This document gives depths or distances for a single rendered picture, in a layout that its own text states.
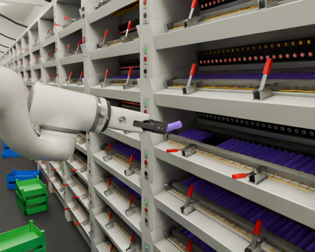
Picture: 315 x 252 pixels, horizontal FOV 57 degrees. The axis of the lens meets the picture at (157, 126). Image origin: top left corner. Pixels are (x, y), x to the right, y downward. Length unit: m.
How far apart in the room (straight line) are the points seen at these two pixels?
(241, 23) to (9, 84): 0.50
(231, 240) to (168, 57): 0.62
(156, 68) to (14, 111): 0.60
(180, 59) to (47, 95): 0.59
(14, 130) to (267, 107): 0.49
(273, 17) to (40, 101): 0.49
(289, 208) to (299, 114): 0.19
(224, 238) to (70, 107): 0.53
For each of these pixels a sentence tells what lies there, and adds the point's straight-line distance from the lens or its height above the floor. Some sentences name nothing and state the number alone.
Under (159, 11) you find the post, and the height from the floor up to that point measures 1.38.
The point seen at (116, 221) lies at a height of 0.37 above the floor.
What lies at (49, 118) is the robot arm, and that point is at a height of 1.08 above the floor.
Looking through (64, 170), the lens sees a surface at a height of 0.43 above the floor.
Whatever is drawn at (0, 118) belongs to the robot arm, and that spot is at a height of 1.09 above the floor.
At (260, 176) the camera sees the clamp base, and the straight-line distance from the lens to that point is 0.71.
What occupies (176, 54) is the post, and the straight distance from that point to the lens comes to 1.08.
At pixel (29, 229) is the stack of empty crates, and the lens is 2.20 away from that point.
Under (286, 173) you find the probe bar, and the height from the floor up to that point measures 0.96.
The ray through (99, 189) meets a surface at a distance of 1.71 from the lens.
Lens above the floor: 1.16
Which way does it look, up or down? 9 degrees down
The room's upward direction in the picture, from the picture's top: straight up
